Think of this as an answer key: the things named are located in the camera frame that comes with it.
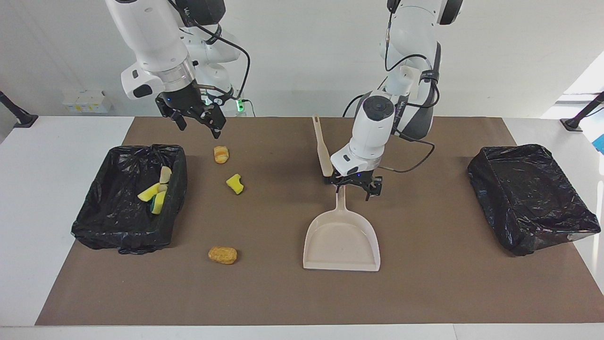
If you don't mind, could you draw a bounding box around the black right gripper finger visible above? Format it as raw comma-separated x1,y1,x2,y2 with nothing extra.
156,99,187,131
201,105,226,139

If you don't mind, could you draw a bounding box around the beige hand brush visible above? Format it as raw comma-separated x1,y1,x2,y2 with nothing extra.
312,115,334,185

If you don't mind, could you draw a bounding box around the beige plastic dustpan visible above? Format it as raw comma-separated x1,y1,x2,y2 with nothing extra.
302,187,381,272

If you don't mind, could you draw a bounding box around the yellow sponge with green pad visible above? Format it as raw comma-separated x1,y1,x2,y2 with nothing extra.
150,190,168,215

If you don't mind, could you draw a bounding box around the bin with black bag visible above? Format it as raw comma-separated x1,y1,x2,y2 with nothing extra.
71,143,188,255
467,144,602,257

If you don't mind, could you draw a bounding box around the white boxes row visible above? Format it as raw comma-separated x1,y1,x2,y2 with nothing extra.
62,90,113,114

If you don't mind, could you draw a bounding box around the brown table mat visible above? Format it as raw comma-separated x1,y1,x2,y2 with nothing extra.
35,117,604,326

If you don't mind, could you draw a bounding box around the brown bread roll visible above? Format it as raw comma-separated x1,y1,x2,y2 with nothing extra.
208,246,238,265

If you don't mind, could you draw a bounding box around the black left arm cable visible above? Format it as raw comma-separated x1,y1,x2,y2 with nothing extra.
377,0,442,174

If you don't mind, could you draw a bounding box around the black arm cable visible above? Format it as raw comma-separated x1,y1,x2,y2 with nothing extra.
168,0,251,100
377,0,442,174

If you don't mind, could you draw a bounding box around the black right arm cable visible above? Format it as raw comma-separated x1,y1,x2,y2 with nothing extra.
168,0,251,100

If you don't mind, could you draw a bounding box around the black camera stand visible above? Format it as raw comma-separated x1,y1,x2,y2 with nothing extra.
0,91,39,128
560,91,604,132

